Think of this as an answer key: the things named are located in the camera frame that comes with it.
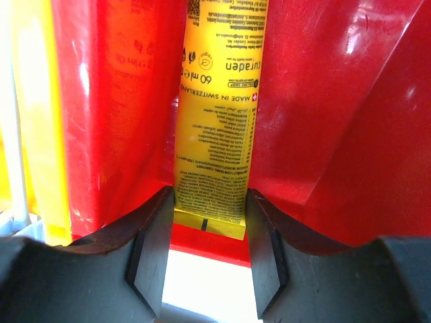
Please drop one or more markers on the yellow bin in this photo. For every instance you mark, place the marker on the yellow bin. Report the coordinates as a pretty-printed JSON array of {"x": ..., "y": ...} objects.
[{"x": 36, "y": 77}]

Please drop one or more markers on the yellow toothpaste tube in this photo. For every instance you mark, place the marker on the yellow toothpaste tube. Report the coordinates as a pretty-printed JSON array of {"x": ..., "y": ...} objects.
[{"x": 217, "y": 109}]

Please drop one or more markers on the red toothpaste bin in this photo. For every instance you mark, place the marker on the red toothpaste bin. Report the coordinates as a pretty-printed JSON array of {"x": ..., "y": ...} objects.
[{"x": 342, "y": 132}]

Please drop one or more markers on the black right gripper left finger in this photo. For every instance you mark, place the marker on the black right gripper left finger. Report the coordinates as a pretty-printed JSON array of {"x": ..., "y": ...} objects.
[{"x": 115, "y": 274}]

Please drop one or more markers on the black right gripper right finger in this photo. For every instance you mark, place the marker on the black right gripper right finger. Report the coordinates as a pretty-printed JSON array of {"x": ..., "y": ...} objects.
[{"x": 300, "y": 275}]

